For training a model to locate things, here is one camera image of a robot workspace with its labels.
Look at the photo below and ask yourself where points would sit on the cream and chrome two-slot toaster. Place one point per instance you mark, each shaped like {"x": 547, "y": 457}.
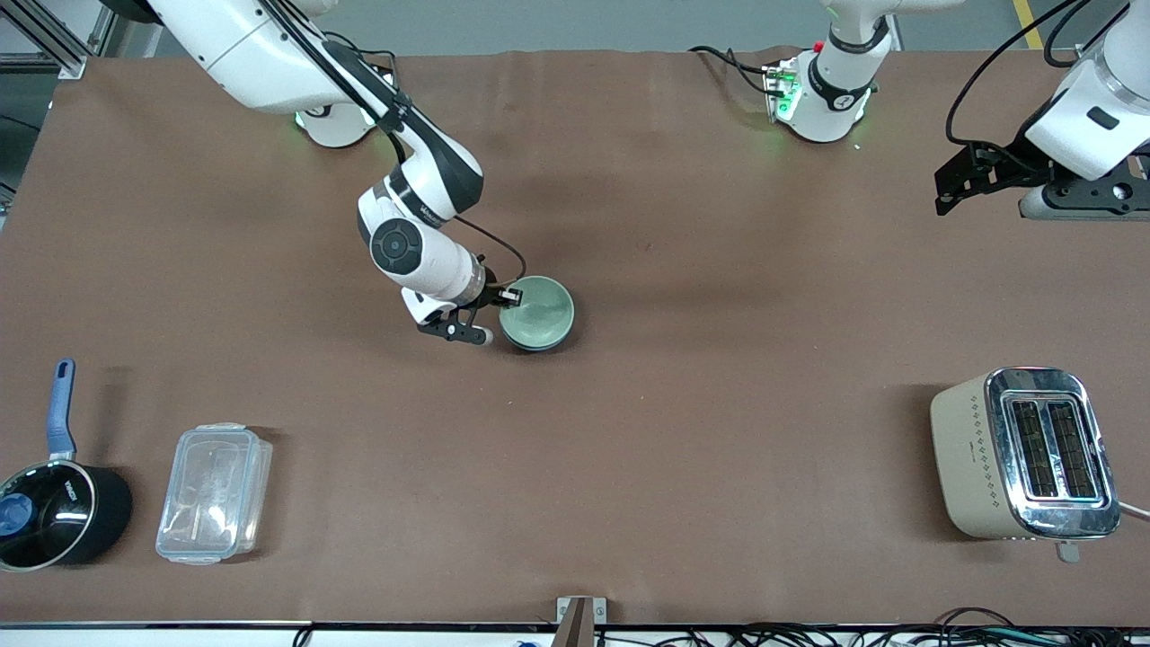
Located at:
{"x": 970, "y": 458}

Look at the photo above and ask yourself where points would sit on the green bowl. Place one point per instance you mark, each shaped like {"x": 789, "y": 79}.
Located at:
{"x": 539, "y": 310}

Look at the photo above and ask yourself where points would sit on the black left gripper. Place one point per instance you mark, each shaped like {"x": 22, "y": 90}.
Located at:
{"x": 1012, "y": 159}

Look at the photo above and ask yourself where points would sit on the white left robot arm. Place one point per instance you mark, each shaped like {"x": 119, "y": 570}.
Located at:
{"x": 1101, "y": 108}

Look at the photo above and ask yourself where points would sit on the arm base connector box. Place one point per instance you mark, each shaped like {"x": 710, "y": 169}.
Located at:
{"x": 782, "y": 90}

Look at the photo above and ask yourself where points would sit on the blue bowl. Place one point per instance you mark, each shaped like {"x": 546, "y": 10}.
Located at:
{"x": 539, "y": 347}

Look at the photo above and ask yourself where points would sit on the aluminium frame profile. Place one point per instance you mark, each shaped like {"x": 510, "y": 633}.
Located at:
{"x": 54, "y": 40}

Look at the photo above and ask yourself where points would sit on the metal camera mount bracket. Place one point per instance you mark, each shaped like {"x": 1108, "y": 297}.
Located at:
{"x": 580, "y": 620}

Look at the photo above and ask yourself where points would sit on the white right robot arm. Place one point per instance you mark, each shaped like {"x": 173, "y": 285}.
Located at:
{"x": 260, "y": 54}

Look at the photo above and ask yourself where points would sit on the clear plastic lidded container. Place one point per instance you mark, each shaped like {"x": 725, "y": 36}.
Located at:
{"x": 214, "y": 492}

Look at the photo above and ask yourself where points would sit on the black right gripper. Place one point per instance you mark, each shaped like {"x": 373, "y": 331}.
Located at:
{"x": 493, "y": 294}

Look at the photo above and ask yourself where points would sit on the glass pot lid blue knob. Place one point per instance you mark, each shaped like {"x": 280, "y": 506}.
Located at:
{"x": 45, "y": 517}

